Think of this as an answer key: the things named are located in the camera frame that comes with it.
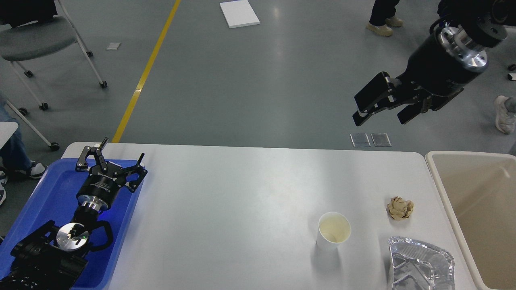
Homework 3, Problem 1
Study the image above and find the left floor plate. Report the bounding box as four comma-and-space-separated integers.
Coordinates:
350, 133, 371, 147

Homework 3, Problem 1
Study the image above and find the white paper cup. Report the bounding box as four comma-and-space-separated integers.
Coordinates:
316, 212, 352, 251

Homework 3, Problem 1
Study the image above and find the white board on floor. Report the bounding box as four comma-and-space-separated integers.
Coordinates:
219, 0, 260, 28

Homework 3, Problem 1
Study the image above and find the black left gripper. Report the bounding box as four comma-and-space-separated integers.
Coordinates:
75, 137, 148, 211

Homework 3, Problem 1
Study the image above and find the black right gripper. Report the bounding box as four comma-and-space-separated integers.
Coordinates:
352, 26, 488, 126

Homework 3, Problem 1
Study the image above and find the seated person at left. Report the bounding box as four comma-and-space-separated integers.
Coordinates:
0, 93, 48, 207

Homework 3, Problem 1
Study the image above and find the grey office chair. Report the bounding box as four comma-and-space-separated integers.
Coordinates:
1, 0, 108, 88

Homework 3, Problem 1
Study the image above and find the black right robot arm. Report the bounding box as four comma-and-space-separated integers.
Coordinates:
353, 0, 515, 126

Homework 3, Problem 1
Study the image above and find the aluminium foil tray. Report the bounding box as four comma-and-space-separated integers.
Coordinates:
387, 236, 455, 290

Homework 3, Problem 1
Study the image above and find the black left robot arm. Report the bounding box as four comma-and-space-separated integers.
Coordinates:
1, 140, 148, 290

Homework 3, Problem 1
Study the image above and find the small paper on floor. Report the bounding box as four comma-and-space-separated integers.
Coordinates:
106, 42, 121, 51

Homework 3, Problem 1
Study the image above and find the person in dark trousers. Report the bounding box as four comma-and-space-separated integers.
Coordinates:
366, 0, 404, 37

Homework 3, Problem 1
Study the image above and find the floor plate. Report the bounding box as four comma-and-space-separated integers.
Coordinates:
350, 133, 371, 147
371, 133, 392, 147

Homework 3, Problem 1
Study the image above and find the beige plastic bin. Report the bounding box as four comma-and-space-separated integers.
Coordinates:
425, 151, 516, 290

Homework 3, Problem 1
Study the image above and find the person in grey trousers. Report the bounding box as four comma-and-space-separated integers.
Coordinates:
494, 95, 516, 135

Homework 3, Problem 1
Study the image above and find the white chair frame left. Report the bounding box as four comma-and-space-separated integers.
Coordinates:
1, 99, 60, 151

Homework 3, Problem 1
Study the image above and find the right floor plate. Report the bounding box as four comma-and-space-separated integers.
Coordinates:
371, 133, 392, 147

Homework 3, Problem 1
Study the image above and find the blue plastic tray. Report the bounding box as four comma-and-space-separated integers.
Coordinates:
0, 158, 140, 290

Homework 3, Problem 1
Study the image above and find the crumpled brown paper ball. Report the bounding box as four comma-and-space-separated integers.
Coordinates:
386, 196, 414, 220

